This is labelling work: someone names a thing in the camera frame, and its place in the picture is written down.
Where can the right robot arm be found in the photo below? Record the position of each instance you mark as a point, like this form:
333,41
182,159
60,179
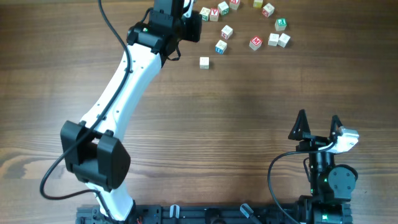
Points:
331,185

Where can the yellow wooden block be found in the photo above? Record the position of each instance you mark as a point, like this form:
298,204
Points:
257,3

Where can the blue sided wooden block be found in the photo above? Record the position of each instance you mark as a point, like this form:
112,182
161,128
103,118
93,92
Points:
220,47

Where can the green letter wooden block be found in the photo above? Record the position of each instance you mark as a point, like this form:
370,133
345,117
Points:
205,13

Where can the red sided tilted block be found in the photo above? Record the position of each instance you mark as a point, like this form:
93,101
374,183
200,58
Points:
226,32

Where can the red V wooden block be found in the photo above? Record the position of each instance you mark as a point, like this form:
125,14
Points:
214,14

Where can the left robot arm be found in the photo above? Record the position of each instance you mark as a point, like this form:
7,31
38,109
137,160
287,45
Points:
92,148

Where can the green E wooden block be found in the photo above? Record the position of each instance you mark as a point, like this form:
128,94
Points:
280,24

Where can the plain pale wooden block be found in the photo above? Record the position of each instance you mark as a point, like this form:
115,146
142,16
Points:
204,62

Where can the green N wooden block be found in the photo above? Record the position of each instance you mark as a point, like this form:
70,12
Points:
223,8

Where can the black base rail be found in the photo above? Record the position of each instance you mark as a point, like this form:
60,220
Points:
175,214

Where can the red X wooden block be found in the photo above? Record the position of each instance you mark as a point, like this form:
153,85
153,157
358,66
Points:
234,4

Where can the red sided wooden block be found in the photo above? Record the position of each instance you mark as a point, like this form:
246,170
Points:
268,10

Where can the plain tilted wooden block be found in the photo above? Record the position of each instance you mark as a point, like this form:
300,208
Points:
283,40

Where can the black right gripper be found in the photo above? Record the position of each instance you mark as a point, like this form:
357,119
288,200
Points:
315,141

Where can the red M wooden block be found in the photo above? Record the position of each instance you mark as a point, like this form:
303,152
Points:
255,43

